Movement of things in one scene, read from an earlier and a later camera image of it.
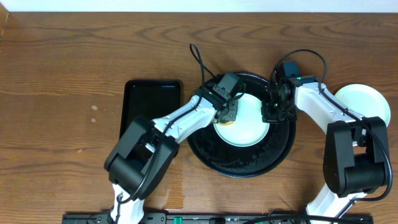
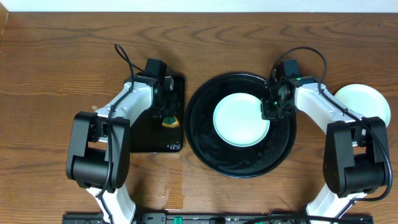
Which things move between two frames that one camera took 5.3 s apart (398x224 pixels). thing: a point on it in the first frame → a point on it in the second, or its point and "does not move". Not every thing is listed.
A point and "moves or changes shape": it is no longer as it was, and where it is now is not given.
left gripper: (229, 112) → (166, 109)
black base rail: (223, 218) does not move
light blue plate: (249, 129) does not move
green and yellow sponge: (227, 123) moves or changes shape
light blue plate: (365, 101) does not move
